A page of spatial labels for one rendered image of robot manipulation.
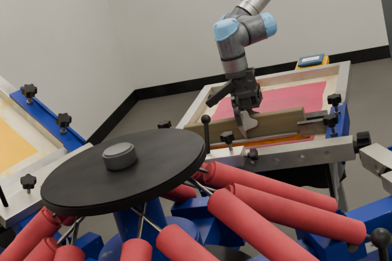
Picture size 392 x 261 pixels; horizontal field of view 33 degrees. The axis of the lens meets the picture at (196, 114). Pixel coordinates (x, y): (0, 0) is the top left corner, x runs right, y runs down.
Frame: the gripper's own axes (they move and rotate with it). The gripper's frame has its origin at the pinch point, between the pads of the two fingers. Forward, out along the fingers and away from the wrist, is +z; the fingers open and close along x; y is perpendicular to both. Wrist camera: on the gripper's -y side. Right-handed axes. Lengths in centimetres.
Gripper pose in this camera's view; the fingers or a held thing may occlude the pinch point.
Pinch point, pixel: (245, 131)
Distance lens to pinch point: 207.0
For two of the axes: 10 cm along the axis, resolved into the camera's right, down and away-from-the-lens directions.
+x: 2.5, -3.8, 8.9
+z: 2.5, 9.1, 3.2
